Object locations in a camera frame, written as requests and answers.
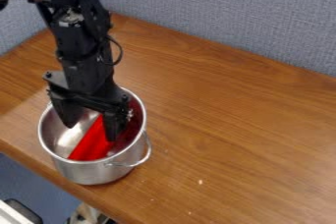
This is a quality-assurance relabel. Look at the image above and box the silver metal pot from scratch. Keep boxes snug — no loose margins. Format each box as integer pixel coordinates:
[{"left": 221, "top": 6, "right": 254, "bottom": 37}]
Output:
[{"left": 37, "top": 89, "right": 151, "bottom": 185}]

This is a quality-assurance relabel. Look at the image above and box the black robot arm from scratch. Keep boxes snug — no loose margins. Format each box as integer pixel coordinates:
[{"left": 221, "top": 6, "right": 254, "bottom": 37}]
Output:
[{"left": 0, "top": 0, "right": 129, "bottom": 141}]

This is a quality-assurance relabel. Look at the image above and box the white patterned object under table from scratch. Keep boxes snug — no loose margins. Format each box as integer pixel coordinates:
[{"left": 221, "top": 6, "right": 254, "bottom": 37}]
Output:
[{"left": 63, "top": 203, "right": 118, "bottom": 224}]

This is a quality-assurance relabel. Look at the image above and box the red elongated object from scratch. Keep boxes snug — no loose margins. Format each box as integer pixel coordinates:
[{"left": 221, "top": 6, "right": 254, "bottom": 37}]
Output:
[{"left": 67, "top": 116, "right": 123, "bottom": 161}]

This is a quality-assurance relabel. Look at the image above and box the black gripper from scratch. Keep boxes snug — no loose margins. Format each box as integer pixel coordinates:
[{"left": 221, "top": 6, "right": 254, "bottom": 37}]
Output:
[{"left": 42, "top": 37, "right": 129, "bottom": 141}]

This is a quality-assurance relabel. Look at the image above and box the black and white object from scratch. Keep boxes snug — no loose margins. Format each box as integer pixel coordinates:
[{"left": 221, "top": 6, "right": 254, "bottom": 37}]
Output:
[{"left": 0, "top": 198, "right": 42, "bottom": 224}]

